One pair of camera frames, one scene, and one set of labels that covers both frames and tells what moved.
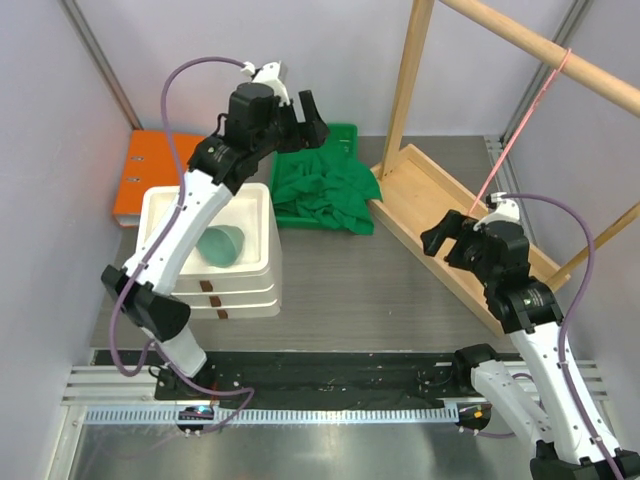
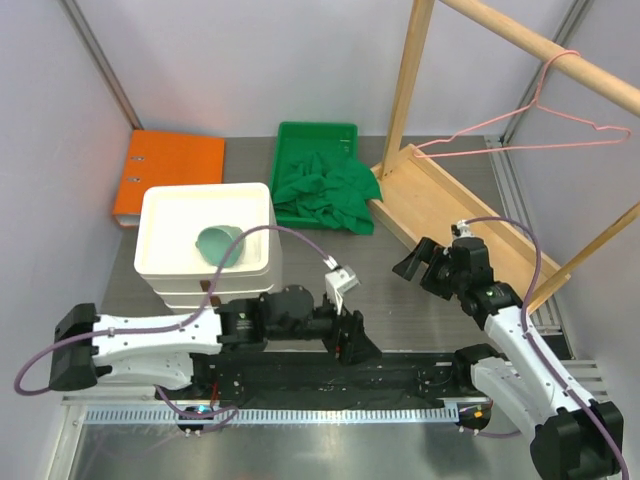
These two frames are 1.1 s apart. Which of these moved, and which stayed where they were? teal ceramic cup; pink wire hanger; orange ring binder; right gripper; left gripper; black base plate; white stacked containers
Moved: right gripper; left gripper; pink wire hanger
Stayed: black base plate; teal ceramic cup; orange ring binder; white stacked containers
